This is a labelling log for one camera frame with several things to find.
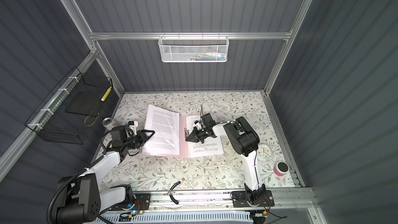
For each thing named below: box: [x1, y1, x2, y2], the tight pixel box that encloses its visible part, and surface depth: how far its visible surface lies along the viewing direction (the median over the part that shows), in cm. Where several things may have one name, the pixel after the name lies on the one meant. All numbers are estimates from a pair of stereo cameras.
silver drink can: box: [101, 117, 115, 130], surface depth 89 cm
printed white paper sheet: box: [141, 104, 180, 156], surface depth 91 cm
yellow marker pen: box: [100, 86, 112, 102], surface depth 82 cm
